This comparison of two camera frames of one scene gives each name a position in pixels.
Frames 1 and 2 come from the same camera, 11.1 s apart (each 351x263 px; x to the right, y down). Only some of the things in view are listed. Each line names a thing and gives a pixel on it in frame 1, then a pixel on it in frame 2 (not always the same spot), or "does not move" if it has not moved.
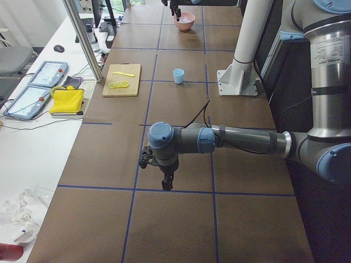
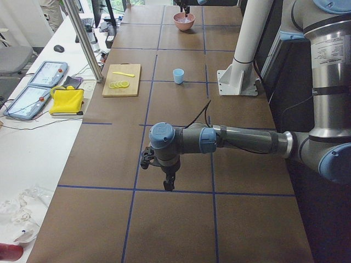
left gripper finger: [166, 183] does not move
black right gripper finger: [178, 14] → [187, 10]
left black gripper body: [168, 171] does not move
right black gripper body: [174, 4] → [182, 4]
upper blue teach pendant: [50, 74] does not move
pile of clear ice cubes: [185, 19] does not move
